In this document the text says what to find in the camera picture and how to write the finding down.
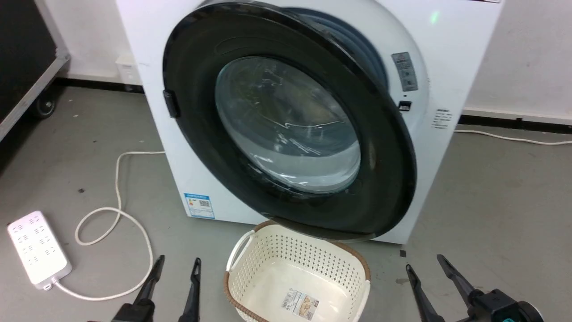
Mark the grey warning sticker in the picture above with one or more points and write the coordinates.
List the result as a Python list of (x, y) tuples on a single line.
[(405, 71)]

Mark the paper label on basket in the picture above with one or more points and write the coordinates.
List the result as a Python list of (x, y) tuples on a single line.
[(300, 304)]

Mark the white power strip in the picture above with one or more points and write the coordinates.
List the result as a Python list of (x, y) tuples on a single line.
[(38, 246)]

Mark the blue energy label sticker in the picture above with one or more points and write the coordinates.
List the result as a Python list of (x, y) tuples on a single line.
[(199, 205)]

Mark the small printed text sticker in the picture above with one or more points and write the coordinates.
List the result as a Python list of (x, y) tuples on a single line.
[(441, 118)]

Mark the cream perforated laundry basket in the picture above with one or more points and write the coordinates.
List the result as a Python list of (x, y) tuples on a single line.
[(268, 286)]

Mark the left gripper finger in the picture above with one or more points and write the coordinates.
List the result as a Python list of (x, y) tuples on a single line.
[(193, 295), (152, 281)]

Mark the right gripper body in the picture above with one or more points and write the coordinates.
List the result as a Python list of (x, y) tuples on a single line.
[(500, 308)]

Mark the white wall outlet box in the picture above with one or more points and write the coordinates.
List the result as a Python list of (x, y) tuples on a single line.
[(128, 69)]

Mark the white front-load washing machine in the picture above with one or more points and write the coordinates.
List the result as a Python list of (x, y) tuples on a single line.
[(451, 53)]

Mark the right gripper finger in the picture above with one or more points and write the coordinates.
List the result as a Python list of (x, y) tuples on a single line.
[(422, 297), (458, 277)]

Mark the black caster wheel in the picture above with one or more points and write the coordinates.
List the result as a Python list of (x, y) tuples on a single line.
[(44, 107)]

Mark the black flight case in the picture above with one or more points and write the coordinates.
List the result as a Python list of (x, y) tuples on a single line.
[(22, 44)]

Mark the black round washer door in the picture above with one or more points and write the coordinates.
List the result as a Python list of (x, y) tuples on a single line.
[(201, 134)]

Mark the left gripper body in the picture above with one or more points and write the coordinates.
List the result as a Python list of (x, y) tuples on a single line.
[(134, 314)]

